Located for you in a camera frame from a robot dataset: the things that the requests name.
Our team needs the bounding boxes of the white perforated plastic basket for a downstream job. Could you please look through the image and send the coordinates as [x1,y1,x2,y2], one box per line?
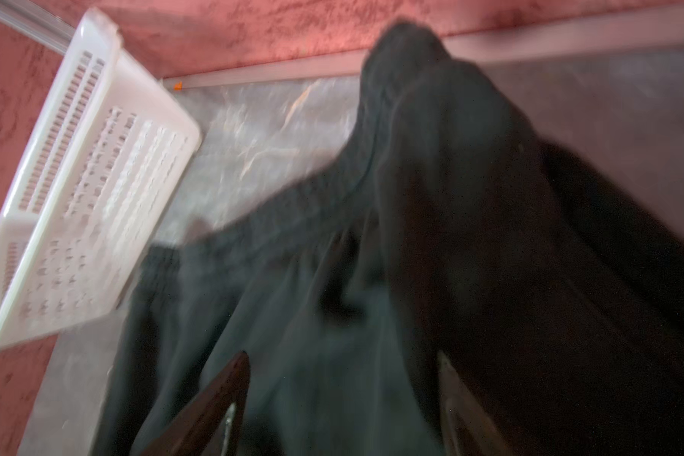
[0,9,201,350]

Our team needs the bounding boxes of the black shorts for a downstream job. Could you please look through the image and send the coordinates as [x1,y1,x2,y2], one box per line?
[91,22,684,455]

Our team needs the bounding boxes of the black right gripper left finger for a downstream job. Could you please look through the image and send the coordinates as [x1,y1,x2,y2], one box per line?
[142,351,251,455]

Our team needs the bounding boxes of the aluminium left corner post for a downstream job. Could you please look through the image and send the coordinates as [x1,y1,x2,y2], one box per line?
[0,0,75,55]

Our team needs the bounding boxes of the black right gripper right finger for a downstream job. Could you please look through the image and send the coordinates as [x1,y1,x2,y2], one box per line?
[437,351,515,456]

